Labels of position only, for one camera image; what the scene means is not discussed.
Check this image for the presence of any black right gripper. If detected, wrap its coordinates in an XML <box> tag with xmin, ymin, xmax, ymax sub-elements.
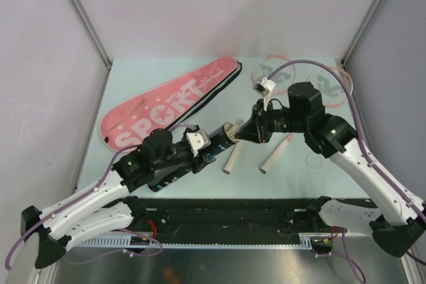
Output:
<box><xmin>234</xmin><ymin>98</ymin><xmax>308</xmax><ymax>144</ymax></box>

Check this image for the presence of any black shuttlecock tube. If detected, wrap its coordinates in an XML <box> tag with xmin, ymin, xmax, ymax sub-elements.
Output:
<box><xmin>148</xmin><ymin>121</ymin><xmax>238</xmax><ymax>194</ymax></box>

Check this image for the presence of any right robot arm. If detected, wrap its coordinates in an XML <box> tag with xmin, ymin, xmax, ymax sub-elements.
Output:
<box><xmin>236</xmin><ymin>78</ymin><xmax>425</xmax><ymax>257</ymax></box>

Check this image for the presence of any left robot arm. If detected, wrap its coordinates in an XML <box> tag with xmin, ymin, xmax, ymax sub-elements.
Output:
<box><xmin>21</xmin><ymin>126</ymin><xmax>234</xmax><ymax>269</ymax></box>

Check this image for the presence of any pink badminton racket left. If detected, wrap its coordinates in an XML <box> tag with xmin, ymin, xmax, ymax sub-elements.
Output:
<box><xmin>222</xmin><ymin>53</ymin><xmax>297</xmax><ymax>175</ymax></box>

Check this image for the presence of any pink badminton racket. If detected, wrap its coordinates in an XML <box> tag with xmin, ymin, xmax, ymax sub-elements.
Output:
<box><xmin>259</xmin><ymin>67</ymin><xmax>353</xmax><ymax>174</ymax></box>
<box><xmin>222</xmin><ymin>53</ymin><xmax>297</xmax><ymax>175</ymax></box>

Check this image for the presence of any pink badminton racket right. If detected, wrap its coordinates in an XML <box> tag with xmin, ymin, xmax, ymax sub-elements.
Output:
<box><xmin>259</xmin><ymin>67</ymin><xmax>353</xmax><ymax>174</ymax></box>

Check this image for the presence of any pink racket bag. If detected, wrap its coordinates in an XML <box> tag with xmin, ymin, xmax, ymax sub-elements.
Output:
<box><xmin>100</xmin><ymin>55</ymin><xmax>242</xmax><ymax>151</ymax></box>

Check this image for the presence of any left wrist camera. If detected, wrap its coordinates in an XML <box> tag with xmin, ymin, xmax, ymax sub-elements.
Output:
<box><xmin>186</xmin><ymin>130</ymin><xmax>211</xmax><ymax>157</ymax></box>

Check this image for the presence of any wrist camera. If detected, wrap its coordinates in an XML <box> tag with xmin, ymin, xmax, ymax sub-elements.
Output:
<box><xmin>252</xmin><ymin>78</ymin><xmax>276</xmax><ymax>111</ymax></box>
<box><xmin>186</xmin><ymin>130</ymin><xmax>211</xmax><ymax>157</ymax></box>

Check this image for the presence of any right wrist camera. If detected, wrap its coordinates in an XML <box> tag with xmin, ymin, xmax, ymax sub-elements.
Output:
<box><xmin>252</xmin><ymin>78</ymin><xmax>276</xmax><ymax>111</ymax></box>

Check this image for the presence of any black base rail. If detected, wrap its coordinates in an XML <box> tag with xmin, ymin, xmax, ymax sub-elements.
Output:
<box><xmin>83</xmin><ymin>197</ymin><xmax>342</xmax><ymax>251</ymax></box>

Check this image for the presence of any left aluminium frame post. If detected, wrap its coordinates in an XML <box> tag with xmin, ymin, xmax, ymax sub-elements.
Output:
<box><xmin>49</xmin><ymin>0</ymin><xmax>112</xmax><ymax>69</ymax></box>

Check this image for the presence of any aluminium frame post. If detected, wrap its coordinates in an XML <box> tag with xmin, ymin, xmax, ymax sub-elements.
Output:
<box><xmin>340</xmin><ymin>0</ymin><xmax>386</xmax><ymax>68</ymax></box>
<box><xmin>49</xmin><ymin>0</ymin><xmax>112</xmax><ymax>69</ymax></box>

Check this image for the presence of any right aluminium frame post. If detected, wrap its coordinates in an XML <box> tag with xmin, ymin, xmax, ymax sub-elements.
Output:
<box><xmin>340</xmin><ymin>0</ymin><xmax>386</xmax><ymax>68</ymax></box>

